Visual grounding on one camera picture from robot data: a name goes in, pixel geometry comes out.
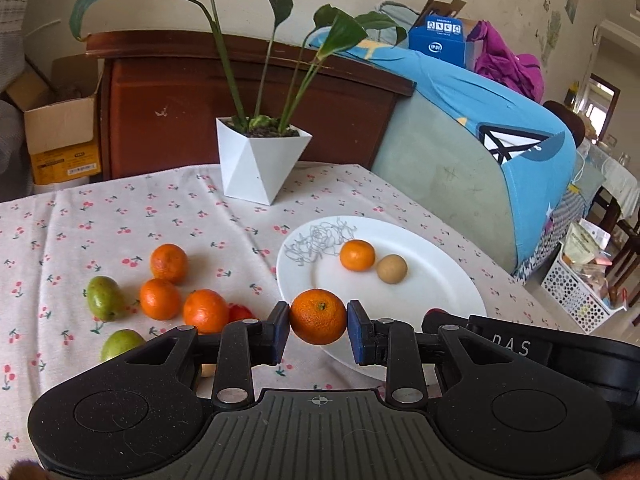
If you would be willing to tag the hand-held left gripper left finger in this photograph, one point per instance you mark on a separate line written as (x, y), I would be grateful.
(276, 332)

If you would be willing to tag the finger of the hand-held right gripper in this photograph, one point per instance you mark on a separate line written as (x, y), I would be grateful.
(431, 335)

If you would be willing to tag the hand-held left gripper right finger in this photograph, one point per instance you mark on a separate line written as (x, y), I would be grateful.
(357, 332)

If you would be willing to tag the mandarin orange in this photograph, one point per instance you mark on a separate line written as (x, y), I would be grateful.
(160, 299)
(357, 255)
(318, 316)
(169, 263)
(206, 311)

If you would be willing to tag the white plate with line drawing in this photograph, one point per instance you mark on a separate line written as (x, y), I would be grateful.
(340, 282)

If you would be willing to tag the green mango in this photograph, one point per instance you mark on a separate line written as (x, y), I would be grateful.
(106, 298)
(120, 344)

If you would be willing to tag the white perforated basket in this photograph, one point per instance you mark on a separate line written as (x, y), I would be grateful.
(575, 295)

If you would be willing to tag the snack packet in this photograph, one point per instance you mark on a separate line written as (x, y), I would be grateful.
(582, 245)

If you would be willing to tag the wooden chair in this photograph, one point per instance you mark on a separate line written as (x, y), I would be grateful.
(607, 212)

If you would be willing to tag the white faceted plant pot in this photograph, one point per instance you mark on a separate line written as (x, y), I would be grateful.
(255, 170)

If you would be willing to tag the grey-green armchair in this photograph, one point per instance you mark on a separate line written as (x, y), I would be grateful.
(440, 170)

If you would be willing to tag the cherry print tablecloth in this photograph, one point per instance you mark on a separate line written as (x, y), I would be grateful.
(75, 220)

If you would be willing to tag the dark wooden cabinet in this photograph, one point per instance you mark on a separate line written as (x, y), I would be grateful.
(165, 110)

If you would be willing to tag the blue covered sofa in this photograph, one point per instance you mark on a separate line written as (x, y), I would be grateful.
(450, 80)

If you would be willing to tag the purple garment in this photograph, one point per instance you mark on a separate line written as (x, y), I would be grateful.
(505, 60)

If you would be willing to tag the blue cardboard box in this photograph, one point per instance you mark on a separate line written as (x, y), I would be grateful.
(440, 42)

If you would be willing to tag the open cardboard box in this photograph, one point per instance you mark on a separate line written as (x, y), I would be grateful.
(60, 125)

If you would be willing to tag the green leafy plant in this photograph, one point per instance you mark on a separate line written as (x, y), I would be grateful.
(345, 29)

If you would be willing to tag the grey checkered curtain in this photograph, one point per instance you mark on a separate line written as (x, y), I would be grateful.
(10, 150)

